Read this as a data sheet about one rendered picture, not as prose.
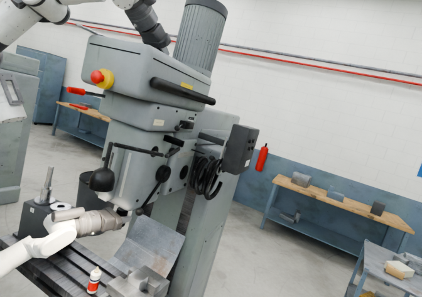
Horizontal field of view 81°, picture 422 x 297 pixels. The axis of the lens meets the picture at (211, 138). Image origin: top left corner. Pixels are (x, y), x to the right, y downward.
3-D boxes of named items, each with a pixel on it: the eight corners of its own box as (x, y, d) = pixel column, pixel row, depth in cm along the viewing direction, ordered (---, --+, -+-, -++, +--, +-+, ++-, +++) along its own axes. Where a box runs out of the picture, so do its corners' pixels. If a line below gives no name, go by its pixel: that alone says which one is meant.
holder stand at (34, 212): (52, 253, 115) (60, 215, 113) (16, 237, 120) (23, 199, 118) (72, 242, 127) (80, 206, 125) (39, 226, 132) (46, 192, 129)
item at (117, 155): (105, 201, 88) (118, 145, 85) (97, 197, 89) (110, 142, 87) (113, 199, 91) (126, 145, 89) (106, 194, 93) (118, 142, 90)
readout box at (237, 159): (238, 177, 103) (253, 129, 100) (219, 169, 106) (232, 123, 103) (250, 171, 121) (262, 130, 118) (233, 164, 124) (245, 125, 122)
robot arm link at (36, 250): (80, 238, 84) (36, 266, 75) (69, 225, 89) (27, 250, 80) (74, 225, 81) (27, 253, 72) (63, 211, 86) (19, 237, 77)
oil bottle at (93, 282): (91, 296, 99) (97, 271, 98) (84, 290, 101) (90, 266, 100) (99, 289, 103) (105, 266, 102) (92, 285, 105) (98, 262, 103)
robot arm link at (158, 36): (138, 49, 92) (119, 21, 83) (152, 32, 95) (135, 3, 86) (162, 53, 86) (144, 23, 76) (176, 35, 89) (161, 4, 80)
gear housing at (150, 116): (147, 132, 81) (155, 102, 80) (95, 113, 90) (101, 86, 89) (194, 133, 112) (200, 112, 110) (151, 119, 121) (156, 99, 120)
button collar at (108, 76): (107, 90, 72) (111, 70, 72) (92, 86, 75) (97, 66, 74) (112, 91, 74) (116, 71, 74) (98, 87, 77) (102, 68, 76)
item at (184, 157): (165, 198, 105) (180, 140, 102) (122, 178, 114) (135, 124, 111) (186, 189, 123) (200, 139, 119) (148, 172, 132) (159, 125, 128)
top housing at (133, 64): (137, 99, 70) (151, 42, 68) (75, 80, 80) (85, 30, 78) (205, 113, 114) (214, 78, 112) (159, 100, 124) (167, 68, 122)
